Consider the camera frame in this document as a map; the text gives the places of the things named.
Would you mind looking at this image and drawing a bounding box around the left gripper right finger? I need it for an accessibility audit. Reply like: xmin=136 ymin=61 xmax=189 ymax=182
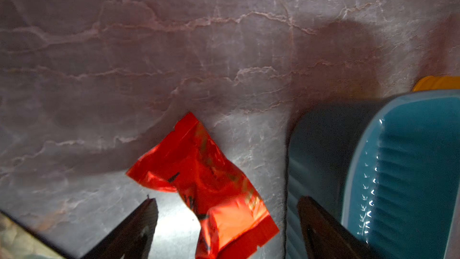
xmin=297 ymin=197 xmax=377 ymax=259

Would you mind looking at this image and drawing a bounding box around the small red tea bag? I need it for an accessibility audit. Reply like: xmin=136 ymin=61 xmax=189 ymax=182
xmin=127 ymin=113 xmax=279 ymax=259

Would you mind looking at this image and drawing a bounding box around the orange tea bag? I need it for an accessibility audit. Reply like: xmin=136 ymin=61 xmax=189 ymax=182
xmin=412 ymin=76 xmax=460 ymax=92

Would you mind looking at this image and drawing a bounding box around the teal plastic storage box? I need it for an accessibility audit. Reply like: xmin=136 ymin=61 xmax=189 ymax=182
xmin=285 ymin=90 xmax=460 ymax=259

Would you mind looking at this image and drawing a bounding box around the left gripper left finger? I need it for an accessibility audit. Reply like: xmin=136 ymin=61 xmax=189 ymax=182
xmin=83 ymin=199 xmax=158 ymax=259

